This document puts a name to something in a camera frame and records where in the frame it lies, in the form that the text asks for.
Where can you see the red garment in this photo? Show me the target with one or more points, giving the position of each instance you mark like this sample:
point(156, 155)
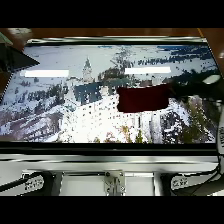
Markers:
point(143, 98)

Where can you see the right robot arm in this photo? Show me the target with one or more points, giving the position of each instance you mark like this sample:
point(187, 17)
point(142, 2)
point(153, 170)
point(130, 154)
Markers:
point(220, 133)

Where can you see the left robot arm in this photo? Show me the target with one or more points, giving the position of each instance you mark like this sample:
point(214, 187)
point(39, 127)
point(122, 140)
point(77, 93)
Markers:
point(15, 59)

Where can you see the silver frame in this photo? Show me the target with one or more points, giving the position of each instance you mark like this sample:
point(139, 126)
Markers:
point(113, 165)

